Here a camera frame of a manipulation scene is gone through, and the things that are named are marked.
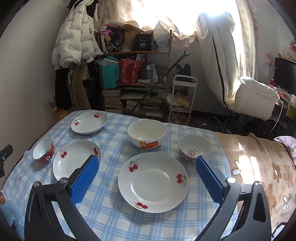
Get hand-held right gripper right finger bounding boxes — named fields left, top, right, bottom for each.
left=196, top=155, right=272, bottom=241

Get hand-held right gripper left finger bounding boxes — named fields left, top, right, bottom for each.
left=24, top=155, right=102, bottom=241

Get small red patterned bowl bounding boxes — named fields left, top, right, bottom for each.
left=33, top=138, right=55, bottom=163

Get small red bowl with label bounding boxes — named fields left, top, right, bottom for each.
left=179, top=135, right=212, bottom=163

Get large cherry print plate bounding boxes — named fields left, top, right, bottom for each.
left=118, top=152, right=189, bottom=213

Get large white cartoon print bowl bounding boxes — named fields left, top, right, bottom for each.
left=128, top=119, right=167, bottom=150

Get blue plaid cloth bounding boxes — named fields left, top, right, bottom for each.
left=1, top=111, right=238, bottom=241

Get brown floral blanket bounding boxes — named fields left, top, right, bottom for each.
left=215, top=132, right=296, bottom=234

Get black tripod stand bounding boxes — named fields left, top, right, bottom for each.
left=212, top=109, right=232, bottom=134

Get light blue fleecy towel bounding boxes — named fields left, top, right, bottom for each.
left=0, top=199, right=26, bottom=241

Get stack of books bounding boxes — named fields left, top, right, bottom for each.
left=102, top=88, right=167, bottom=118

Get pink pillow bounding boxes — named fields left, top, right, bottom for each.
left=274, top=136, right=296, bottom=164

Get yellow box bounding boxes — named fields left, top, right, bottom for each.
left=176, top=93, right=190, bottom=105

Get black garment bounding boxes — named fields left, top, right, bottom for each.
left=55, top=66, right=74, bottom=110

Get white trolley cart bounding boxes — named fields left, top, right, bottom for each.
left=169, top=75, right=198, bottom=123

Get beige pants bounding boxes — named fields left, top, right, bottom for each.
left=69, top=67, right=93, bottom=110

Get cream padded coat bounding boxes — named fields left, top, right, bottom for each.
left=228, top=76, right=280, bottom=121

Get desk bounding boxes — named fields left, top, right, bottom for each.
left=275, top=93, right=296, bottom=121

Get teal bag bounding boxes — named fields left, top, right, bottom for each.
left=100, top=59, right=121, bottom=90

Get green pole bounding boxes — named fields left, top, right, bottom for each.
left=133, top=50, right=192, bottom=112

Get red gift bag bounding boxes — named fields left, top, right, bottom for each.
left=119, top=58, right=144, bottom=84

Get row of cosmetic bottles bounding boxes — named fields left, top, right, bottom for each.
left=146, top=64, right=167, bottom=84

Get black monitor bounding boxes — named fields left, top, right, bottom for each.
left=274, top=57, right=296, bottom=93

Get white puffer jacket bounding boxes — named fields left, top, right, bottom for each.
left=52, top=0, right=104, bottom=70

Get wooden shelf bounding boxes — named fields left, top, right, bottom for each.
left=98, top=30, right=173, bottom=115

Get patterned tote bag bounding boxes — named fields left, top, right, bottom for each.
left=99, top=25, right=125, bottom=52

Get black box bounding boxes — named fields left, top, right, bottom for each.
left=135, top=34, right=153, bottom=50

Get floral curtain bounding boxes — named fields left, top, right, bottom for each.
left=236, top=0, right=260, bottom=79

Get white plastic bag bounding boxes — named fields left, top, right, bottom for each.
left=153, top=21, right=170, bottom=52

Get straw hat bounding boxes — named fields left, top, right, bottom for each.
left=122, top=20, right=145, bottom=33

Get white cable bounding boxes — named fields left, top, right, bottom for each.
left=269, top=100, right=284, bottom=138

